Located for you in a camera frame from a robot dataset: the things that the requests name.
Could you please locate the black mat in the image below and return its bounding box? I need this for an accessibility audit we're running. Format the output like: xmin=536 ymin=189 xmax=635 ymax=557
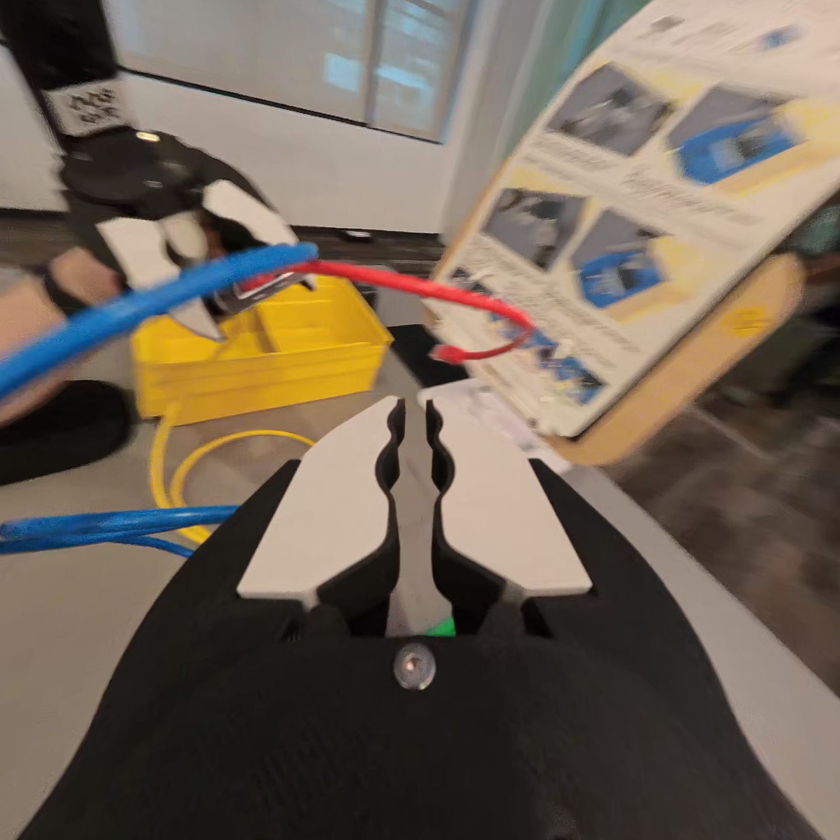
xmin=386 ymin=323 xmax=475 ymax=389

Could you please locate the printed instruction sheet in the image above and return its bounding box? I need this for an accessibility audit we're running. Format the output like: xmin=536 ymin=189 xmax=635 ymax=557
xmin=433 ymin=0 xmax=840 ymax=439

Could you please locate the white stand base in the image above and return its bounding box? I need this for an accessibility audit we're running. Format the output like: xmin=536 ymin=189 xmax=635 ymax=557
xmin=416 ymin=384 xmax=572 ymax=463

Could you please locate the person's left hand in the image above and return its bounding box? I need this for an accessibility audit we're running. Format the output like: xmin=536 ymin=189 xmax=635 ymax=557
xmin=0 ymin=248 xmax=129 ymax=361

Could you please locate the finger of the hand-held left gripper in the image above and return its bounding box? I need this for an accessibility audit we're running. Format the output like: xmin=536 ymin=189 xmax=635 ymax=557
xmin=202 ymin=179 xmax=317 ymax=290
xmin=97 ymin=213 xmax=225 ymax=342

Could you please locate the yellow ethernet cable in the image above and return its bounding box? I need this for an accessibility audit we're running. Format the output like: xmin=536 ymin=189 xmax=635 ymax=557
xmin=148 ymin=402 xmax=317 ymax=546

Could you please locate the window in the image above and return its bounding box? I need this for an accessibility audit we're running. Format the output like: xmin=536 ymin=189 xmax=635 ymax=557
xmin=104 ymin=0 xmax=475 ymax=144

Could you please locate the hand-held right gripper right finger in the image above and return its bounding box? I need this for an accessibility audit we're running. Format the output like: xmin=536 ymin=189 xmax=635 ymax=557
xmin=425 ymin=399 xmax=595 ymax=637

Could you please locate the red ethernet cable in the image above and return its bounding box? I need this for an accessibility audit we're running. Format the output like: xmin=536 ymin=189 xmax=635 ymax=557
xmin=239 ymin=260 xmax=536 ymax=364

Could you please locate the blue ethernet cable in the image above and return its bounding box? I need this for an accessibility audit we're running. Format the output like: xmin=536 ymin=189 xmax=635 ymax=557
xmin=0 ymin=241 xmax=321 ymax=560

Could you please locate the yellow plastic bin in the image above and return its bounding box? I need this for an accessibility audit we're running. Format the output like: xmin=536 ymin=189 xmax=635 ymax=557
xmin=130 ymin=274 xmax=396 ymax=426

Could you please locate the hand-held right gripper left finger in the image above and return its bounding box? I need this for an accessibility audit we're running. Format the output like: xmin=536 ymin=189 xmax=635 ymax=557
xmin=235 ymin=395 xmax=403 ymax=637

